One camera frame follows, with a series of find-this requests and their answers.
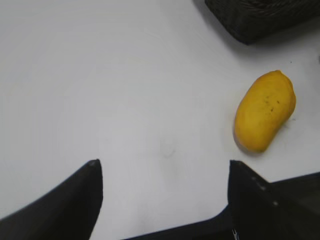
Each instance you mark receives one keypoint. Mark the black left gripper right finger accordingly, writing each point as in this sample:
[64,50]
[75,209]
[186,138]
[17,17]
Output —
[283,210]

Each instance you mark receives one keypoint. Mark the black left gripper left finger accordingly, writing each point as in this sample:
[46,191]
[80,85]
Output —
[68,212]

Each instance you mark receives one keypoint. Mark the yellow mango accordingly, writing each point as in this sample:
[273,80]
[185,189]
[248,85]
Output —
[265,108]

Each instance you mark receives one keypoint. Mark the black wicker basket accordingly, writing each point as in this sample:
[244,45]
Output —
[251,20]

